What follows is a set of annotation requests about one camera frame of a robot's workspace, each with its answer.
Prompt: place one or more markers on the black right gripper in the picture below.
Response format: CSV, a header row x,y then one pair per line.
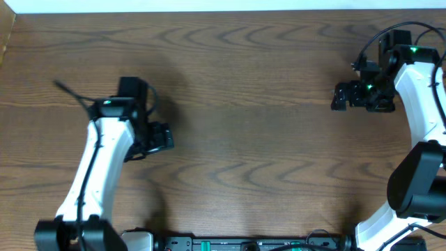
x,y
355,99

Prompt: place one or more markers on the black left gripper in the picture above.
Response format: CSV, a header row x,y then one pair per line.
x,y
164,137

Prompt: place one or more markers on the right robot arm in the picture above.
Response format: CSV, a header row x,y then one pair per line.
x,y
415,191

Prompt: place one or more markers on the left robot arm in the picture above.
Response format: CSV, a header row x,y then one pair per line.
x,y
118,132

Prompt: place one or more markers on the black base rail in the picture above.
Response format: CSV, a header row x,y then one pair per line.
x,y
261,244

